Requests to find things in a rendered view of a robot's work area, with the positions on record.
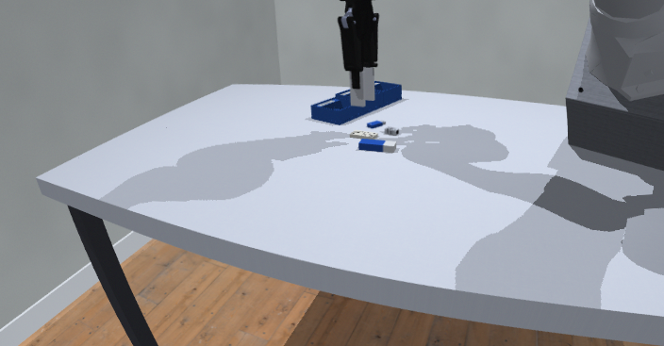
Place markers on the white domino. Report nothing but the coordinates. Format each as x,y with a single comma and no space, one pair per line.
363,135

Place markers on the blue three-compartment tray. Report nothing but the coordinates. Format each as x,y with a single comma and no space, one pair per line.
384,94

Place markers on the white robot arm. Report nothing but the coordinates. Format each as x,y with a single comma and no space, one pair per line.
626,47

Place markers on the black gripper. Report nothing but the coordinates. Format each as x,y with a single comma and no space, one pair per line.
359,45

